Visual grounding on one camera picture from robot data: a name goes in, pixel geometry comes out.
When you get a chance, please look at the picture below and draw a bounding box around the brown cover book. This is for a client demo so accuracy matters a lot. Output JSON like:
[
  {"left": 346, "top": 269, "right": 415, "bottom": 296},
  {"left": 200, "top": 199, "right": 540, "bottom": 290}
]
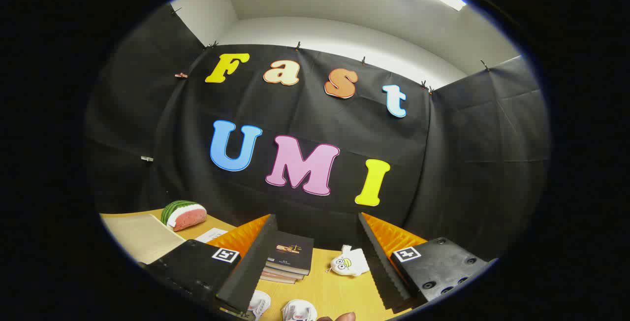
[{"left": 260, "top": 270, "right": 298, "bottom": 285}]

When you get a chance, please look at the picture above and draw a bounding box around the white portrait cover book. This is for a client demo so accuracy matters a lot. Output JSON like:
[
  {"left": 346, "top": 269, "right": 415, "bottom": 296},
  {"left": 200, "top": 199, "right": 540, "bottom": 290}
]
[{"left": 195, "top": 228, "right": 228, "bottom": 243}]

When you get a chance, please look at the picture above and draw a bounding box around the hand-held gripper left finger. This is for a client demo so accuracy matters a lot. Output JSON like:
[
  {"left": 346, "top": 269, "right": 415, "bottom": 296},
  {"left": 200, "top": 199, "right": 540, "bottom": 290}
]
[{"left": 145, "top": 214, "right": 279, "bottom": 314}]

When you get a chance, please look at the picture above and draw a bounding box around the black cover book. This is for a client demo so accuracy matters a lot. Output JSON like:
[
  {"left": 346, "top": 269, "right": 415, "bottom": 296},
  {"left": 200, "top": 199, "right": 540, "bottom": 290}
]
[{"left": 268, "top": 231, "right": 315, "bottom": 276}]

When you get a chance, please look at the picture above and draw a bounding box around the white plush toy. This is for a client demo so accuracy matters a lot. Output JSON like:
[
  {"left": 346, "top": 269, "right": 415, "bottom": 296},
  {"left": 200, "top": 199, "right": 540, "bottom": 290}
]
[{"left": 326, "top": 245, "right": 370, "bottom": 277}]

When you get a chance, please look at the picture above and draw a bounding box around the cream fabric storage box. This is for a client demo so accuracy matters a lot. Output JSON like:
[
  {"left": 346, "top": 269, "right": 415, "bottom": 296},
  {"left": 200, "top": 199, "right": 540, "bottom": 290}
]
[{"left": 101, "top": 214, "right": 186, "bottom": 265}]

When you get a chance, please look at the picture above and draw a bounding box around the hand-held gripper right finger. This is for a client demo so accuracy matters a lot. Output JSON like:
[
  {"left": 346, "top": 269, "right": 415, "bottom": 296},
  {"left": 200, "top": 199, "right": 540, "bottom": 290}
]
[{"left": 358, "top": 212, "right": 499, "bottom": 312}]

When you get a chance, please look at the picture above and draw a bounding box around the white canvas shoe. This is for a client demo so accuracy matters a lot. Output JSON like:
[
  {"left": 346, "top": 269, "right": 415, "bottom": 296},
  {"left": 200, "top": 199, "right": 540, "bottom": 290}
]
[
  {"left": 282, "top": 300, "right": 318, "bottom": 321},
  {"left": 246, "top": 290, "right": 271, "bottom": 321}
]

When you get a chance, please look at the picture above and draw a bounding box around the grey cover book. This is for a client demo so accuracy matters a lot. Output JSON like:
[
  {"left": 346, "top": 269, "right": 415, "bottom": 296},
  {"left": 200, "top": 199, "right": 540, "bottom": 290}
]
[{"left": 263, "top": 263, "right": 306, "bottom": 281}]

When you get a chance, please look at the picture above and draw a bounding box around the watermelon slice toy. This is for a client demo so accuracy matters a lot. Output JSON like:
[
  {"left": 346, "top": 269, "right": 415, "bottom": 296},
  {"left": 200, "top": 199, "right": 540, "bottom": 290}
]
[{"left": 160, "top": 200, "right": 207, "bottom": 232}]

